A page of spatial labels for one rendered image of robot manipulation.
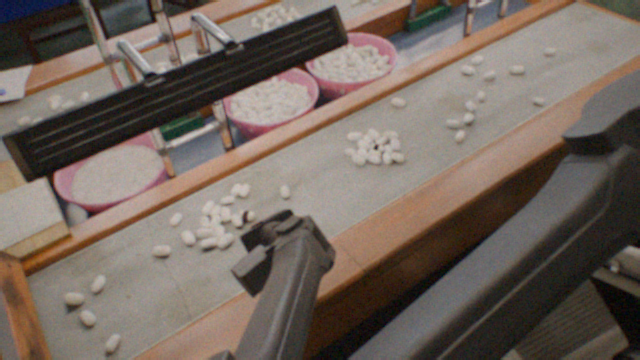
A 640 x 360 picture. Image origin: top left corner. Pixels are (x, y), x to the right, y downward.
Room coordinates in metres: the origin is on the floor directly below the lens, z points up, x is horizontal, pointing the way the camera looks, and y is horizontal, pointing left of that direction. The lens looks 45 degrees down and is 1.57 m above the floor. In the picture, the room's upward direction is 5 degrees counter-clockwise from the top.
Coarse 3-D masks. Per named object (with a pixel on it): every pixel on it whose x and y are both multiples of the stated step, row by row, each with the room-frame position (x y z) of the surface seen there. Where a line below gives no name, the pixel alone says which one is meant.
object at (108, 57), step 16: (80, 0) 1.07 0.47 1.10; (160, 0) 1.15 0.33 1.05; (160, 16) 1.14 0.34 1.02; (96, 32) 1.07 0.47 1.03; (160, 32) 1.15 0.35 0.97; (144, 48) 1.12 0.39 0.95; (176, 48) 1.16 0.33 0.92; (112, 64) 1.07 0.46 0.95; (176, 64) 1.14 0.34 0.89; (112, 80) 1.07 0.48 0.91; (160, 128) 1.11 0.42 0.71; (176, 128) 1.12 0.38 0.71; (192, 128) 1.14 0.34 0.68
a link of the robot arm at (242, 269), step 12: (300, 216) 0.48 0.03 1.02; (288, 228) 0.45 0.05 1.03; (252, 252) 0.47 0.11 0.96; (264, 252) 0.46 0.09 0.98; (240, 264) 0.45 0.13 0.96; (252, 264) 0.45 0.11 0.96; (264, 264) 0.44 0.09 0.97; (240, 276) 0.43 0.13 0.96; (252, 276) 0.42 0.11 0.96; (264, 276) 0.43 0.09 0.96; (252, 288) 0.41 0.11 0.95
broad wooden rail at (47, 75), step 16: (224, 0) 1.75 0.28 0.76; (240, 0) 1.74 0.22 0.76; (256, 0) 1.72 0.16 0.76; (272, 0) 1.73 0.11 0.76; (176, 16) 1.66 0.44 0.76; (208, 16) 1.64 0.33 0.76; (224, 16) 1.63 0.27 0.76; (240, 16) 1.66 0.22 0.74; (144, 32) 1.57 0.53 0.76; (176, 32) 1.55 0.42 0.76; (96, 48) 1.49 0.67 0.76; (112, 48) 1.48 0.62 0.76; (48, 64) 1.42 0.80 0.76; (64, 64) 1.41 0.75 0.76; (80, 64) 1.40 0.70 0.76; (96, 64) 1.40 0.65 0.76; (32, 80) 1.34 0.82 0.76; (48, 80) 1.33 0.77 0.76; (64, 80) 1.35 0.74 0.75
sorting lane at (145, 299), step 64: (512, 64) 1.22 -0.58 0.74; (576, 64) 1.19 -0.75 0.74; (384, 128) 0.99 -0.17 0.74; (448, 128) 0.97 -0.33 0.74; (512, 128) 0.94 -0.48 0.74; (256, 192) 0.81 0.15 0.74; (320, 192) 0.79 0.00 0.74; (384, 192) 0.77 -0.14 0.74; (128, 256) 0.66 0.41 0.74; (192, 256) 0.64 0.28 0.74; (64, 320) 0.52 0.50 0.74; (128, 320) 0.51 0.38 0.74; (192, 320) 0.50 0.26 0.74
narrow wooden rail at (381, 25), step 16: (400, 0) 1.62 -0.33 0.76; (432, 0) 1.65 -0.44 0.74; (448, 0) 1.69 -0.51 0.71; (464, 0) 1.73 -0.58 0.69; (368, 16) 1.53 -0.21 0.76; (384, 16) 1.54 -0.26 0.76; (400, 16) 1.57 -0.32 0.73; (352, 32) 1.47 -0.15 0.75; (368, 32) 1.50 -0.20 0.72; (384, 32) 1.54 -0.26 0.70; (304, 64) 1.37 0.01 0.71; (208, 112) 1.20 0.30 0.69; (48, 176) 0.96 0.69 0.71
